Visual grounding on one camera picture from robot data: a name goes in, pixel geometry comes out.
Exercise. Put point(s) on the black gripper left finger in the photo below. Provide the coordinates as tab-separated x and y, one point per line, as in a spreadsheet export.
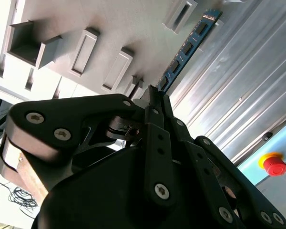
62	112

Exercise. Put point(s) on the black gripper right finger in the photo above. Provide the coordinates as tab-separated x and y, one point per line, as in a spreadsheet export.
205	167

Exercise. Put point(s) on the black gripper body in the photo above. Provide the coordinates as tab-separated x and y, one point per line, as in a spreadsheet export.
97	202

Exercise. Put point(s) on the blue RAM stick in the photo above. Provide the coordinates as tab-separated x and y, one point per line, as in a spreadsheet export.
187	48

